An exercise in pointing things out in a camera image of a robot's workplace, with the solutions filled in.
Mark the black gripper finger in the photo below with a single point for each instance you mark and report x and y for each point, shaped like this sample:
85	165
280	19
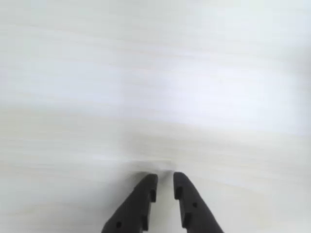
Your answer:
192	204
136	206

